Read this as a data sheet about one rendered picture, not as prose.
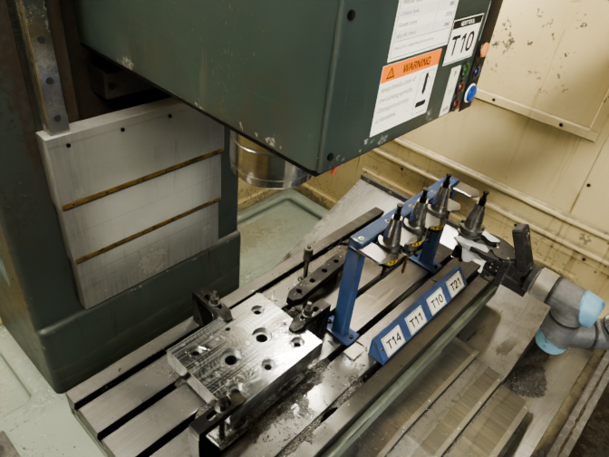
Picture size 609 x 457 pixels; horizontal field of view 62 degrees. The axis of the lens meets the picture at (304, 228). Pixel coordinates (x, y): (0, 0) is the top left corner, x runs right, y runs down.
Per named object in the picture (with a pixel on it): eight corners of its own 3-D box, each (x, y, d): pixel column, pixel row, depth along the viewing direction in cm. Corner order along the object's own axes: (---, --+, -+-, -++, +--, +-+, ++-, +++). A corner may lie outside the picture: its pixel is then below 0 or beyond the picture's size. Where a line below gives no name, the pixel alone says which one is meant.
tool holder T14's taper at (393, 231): (391, 232, 123) (396, 209, 119) (404, 242, 121) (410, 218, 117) (378, 238, 121) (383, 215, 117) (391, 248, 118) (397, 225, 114)
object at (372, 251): (395, 257, 118) (395, 255, 118) (381, 267, 115) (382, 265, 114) (371, 243, 122) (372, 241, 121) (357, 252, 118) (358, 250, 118)
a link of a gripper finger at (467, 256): (445, 256, 131) (480, 271, 128) (452, 238, 128) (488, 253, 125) (449, 250, 134) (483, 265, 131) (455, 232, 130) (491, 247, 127)
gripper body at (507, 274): (476, 275, 129) (520, 301, 124) (488, 249, 124) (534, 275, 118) (489, 263, 134) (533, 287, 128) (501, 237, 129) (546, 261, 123)
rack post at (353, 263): (360, 336, 139) (380, 253, 121) (347, 347, 135) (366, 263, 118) (332, 316, 144) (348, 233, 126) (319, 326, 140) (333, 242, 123)
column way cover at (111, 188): (224, 243, 165) (225, 91, 134) (84, 315, 135) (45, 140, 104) (214, 236, 167) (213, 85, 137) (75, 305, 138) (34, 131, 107)
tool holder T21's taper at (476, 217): (466, 218, 132) (475, 196, 128) (483, 224, 130) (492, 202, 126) (461, 226, 128) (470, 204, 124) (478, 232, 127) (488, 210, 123)
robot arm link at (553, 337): (582, 360, 125) (603, 331, 118) (537, 355, 125) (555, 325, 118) (570, 335, 131) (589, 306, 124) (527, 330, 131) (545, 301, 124)
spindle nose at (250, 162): (259, 140, 104) (263, 82, 97) (329, 164, 98) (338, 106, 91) (211, 170, 92) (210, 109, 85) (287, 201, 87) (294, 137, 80)
